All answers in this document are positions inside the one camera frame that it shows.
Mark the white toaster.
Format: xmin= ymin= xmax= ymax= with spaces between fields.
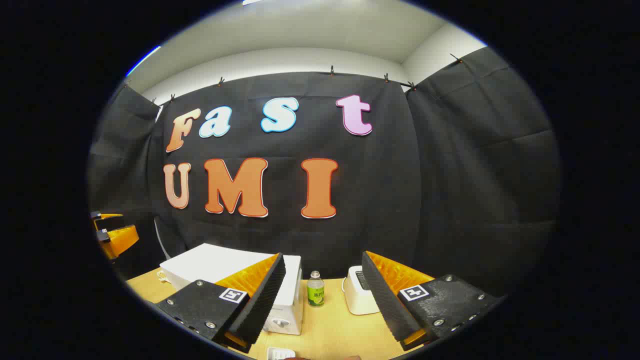
xmin=342 ymin=265 xmax=382 ymax=316

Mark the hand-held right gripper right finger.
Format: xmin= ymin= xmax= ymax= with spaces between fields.
xmin=361 ymin=250 xmax=503 ymax=352

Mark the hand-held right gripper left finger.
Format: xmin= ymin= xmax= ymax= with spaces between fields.
xmin=150 ymin=252 xmax=287 ymax=355

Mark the green label drink bottle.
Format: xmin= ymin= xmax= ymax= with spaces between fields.
xmin=306 ymin=270 xmax=326 ymax=307

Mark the white microwave oven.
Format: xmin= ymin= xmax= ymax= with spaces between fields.
xmin=160 ymin=243 xmax=304 ymax=336

